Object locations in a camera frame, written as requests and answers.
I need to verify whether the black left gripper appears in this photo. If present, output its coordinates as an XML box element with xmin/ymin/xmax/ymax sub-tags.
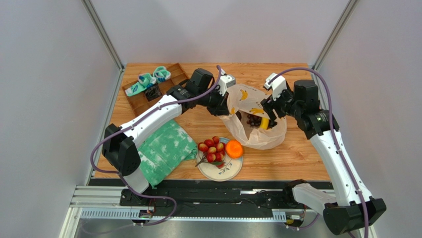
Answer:
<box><xmin>198</xmin><ymin>86</ymin><xmax>230</xmax><ymax>118</ymax></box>

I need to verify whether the yellow fake banana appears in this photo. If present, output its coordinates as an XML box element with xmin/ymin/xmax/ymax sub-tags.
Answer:
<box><xmin>260</xmin><ymin>118</ymin><xmax>269</xmax><ymax>130</ymax></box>

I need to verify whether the translucent white plastic bag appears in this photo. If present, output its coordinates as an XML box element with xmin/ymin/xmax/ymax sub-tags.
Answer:
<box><xmin>219</xmin><ymin>84</ymin><xmax>287</xmax><ymax>150</ymax></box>

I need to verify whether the orange fake tangerine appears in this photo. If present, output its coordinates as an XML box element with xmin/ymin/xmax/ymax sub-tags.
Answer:
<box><xmin>225</xmin><ymin>140</ymin><xmax>244</xmax><ymax>159</ymax></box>

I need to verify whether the red fake fruit bunch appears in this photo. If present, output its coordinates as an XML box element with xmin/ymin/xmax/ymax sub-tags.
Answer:
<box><xmin>195</xmin><ymin>136</ymin><xmax>226</xmax><ymax>169</ymax></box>

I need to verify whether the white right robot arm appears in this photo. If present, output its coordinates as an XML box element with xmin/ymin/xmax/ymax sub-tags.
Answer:
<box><xmin>261</xmin><ymin>77</ymin><xmax>386</xmax><ymax>235</ymax></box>

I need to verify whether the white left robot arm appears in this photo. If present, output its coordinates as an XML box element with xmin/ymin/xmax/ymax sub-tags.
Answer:
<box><xmin>101</xmin><ymin>68</ymin><xmax>236</xmax><ymax>195</ymax></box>

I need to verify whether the dark fake grape bunch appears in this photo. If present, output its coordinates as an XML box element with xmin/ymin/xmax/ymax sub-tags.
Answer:
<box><xmin>246</xmin><ymin>114</ymin><xmax>262</xmax><ymax>128</ymax></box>

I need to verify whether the cream and blue ceramic plate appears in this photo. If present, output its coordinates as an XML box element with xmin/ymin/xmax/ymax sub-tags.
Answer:
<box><xmin>195</xmin><ymin>137</ymin><xmax>243</xmax><ymax>181</ymax></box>

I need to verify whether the teal white rolled sock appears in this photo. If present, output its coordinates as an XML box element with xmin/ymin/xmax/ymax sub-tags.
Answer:
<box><xmin>153</xmin><ymin>66</ymin><xmax>171</xmax><ymax>83</ymax></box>

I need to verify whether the dark patterned folded sock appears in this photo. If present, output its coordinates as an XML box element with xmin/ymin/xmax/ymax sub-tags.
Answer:
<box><xmin>144</xmin><ymin>85</ymin><xmax>162</xmax><ymax>102</ymax></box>

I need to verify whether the green white cloth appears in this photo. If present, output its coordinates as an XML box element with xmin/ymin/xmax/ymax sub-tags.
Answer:
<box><xmin>137</xmin><ymin>119</ymin><xmax>198</xmax><ymax>187</ymax></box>

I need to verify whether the white teal patterned sock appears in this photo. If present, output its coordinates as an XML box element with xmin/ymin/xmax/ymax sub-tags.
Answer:
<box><xmin>125</xmin><ymin>73</ymin><xmax>157</xmax><ymax>97</ymax></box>

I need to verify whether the wooden compartment tray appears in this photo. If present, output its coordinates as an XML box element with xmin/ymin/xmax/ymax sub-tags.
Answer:
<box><xmin>121</xmin><ymin>63</ymin><xmax>190</xmax><ymax>117</ymax></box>

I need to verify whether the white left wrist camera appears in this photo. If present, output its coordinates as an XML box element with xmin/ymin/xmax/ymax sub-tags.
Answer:
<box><xmin>217</xmin><ymin>69</ymin><xmax>236</xmax><ymax>96</ymax></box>

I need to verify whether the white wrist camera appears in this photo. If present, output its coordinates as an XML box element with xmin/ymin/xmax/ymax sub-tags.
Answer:
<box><xmin>264</xmin><ymin>73</ymin><xmax>287</xmax><ymax>101</ymax></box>
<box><xmin>217</xmin><ymin>69</ymin><xmax>236</xmax><ymax>96</ymax></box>

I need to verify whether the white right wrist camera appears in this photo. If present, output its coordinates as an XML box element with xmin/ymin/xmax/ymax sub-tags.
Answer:
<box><xmin>264</xmin><ymin>73</ymin><xmax>287</xmax><ymax>101</ymax></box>

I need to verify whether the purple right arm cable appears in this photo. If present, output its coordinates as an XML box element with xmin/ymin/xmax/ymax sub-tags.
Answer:
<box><xmin>267</xmin><ymin>67</ymin><xmax>369</xmax><ymax>238</ymax></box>

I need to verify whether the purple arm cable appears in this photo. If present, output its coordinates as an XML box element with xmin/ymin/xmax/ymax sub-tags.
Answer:
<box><xmin>267</xmin><ymin>67</ymin><xmax>369</xmax><ymax>238</ymax></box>
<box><xmin>90</xmin><ymin>64</ymin><xmax>222</xmax><ymax>227</ymax></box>

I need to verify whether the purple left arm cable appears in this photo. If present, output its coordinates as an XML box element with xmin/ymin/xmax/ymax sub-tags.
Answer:
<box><xmin>90</xmin><ymin>64</ymin><xmax>222</xmax><ymax>227</ymax></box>

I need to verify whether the aluminium frame rail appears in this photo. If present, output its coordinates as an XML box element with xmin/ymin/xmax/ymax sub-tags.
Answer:
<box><xmin>81</xmin><ymin>0</ymin><xmax>125</xmax><ymax>71</ymax></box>

